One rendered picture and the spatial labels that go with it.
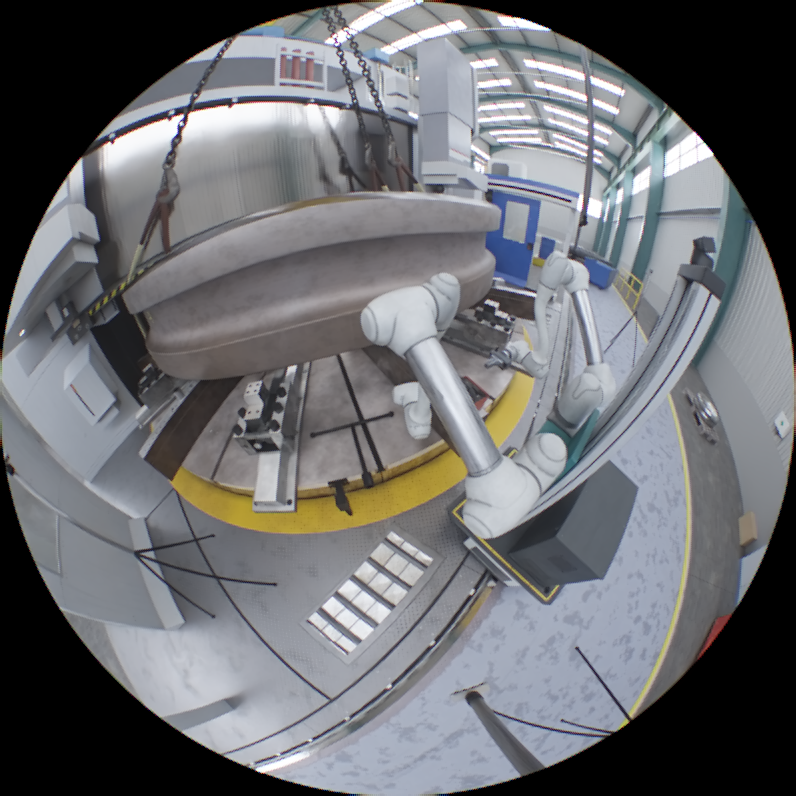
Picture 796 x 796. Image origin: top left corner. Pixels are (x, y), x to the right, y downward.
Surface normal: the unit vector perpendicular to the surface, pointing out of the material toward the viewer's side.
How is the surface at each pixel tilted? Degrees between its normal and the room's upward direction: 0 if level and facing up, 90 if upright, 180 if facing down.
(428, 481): 0
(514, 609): 0
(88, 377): 90
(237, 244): 90
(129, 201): 90
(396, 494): 0
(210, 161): 90
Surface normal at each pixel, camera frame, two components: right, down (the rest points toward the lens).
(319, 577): -0.02, -0.68
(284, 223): 0.31, 0.69
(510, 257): -0.61, 0.59
